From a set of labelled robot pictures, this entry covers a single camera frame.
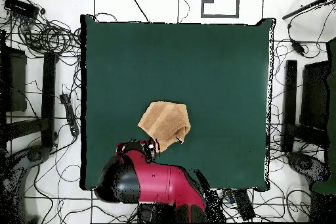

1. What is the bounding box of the dark green tablecloth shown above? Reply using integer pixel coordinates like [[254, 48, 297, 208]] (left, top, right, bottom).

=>
[[79, 14, 276, 192]]

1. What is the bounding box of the black power strip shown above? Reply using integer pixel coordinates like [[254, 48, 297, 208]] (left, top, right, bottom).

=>
[[232, 189, 256, 221], [59, 93, 80, 137]]

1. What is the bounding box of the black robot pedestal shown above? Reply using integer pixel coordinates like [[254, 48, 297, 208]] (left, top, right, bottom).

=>
[[137, 202, 207, 223]]

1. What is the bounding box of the black frame bar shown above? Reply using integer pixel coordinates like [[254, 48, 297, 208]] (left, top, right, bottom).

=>
[[41, 51, 57, 148], [282, 59, 298, 152]]

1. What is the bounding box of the black flat panel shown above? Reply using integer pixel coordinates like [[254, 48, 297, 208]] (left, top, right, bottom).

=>
[[0, 46, 28, 113], [299, 60, 331, 131]]

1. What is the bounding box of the black device box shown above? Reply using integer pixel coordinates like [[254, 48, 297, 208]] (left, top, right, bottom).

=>
[[3, 0, 40, 20]]

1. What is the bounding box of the grey chair base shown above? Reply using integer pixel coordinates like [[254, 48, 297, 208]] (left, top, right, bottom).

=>
[[285, 151, 331, 183], [7, 145, 52, 172]]

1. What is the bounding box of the tan terry towel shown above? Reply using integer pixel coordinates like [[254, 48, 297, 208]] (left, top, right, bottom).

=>
[[137, 101, 192, 153]]

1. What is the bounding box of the tangled black cable bundle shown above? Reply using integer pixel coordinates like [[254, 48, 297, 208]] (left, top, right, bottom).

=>
[[15, 18, 82, 56]]

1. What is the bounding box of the black power adapter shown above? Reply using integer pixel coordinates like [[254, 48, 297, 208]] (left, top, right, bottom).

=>
[[290, 39, 306, 57]]

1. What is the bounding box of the black tripod pole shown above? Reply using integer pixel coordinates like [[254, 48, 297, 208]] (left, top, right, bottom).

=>
[[282, 0, 336, 20]]

